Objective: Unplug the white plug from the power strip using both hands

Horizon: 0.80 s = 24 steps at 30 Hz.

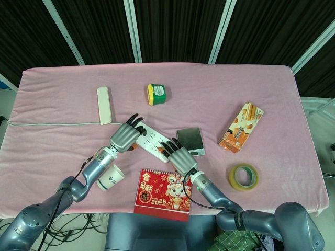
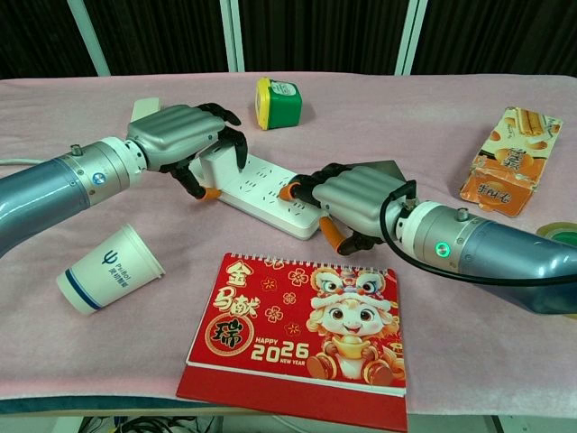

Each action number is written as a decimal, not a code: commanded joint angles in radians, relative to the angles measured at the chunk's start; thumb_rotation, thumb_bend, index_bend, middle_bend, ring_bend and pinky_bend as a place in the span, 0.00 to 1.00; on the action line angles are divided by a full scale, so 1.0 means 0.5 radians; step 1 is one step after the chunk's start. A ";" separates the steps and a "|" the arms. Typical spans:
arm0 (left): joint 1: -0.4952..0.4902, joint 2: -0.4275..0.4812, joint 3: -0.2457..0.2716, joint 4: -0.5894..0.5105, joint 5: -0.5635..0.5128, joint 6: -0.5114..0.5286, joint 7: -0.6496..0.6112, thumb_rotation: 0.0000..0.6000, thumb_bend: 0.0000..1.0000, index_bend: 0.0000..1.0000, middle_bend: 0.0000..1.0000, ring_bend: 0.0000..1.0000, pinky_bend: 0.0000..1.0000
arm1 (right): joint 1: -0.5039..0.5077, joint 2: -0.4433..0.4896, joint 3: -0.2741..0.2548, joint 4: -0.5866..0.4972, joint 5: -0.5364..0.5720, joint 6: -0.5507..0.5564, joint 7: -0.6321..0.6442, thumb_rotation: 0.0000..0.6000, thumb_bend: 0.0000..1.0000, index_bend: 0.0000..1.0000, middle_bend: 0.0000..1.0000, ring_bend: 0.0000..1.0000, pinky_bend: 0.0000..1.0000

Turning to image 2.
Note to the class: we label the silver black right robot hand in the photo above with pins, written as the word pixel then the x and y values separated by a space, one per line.
pixel 356 194

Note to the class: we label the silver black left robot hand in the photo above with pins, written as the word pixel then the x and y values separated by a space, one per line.
pixel 176 133

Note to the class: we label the white plug adapter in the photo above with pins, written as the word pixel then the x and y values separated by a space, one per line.
pixel 218 169

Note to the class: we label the white power strip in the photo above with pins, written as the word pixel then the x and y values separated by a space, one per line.
pixel 266 194

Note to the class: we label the blue silver left robot arm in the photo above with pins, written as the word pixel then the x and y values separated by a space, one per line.
pixel 40 194

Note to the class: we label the silver digital kitchen scale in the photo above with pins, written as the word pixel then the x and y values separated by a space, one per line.
pixel 385 168

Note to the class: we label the cream pink rectangular case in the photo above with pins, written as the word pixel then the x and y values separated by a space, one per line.
pixel 144 108

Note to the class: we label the pink table cloth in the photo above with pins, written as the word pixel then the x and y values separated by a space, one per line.
pixel 405 126

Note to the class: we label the green yellow plastic container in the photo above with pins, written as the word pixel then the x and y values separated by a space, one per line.
pixel 281 106

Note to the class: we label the red 2026 desk calendar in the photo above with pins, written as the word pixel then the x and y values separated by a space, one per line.
pixel 293 325

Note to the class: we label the white blue paper cup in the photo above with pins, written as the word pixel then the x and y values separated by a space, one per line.
pixel 108 270

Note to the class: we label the orange snack box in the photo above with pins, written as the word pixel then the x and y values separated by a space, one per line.
pixel 509 167

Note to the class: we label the black curtain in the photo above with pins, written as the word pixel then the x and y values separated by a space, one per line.
pixel 315 31

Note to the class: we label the yellow clear tape roll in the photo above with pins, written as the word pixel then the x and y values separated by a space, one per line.
pixel 547 229

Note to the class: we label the white frame post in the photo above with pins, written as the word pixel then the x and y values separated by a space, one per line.
pixel 232 36
pixel 90 36
pixel 412 36

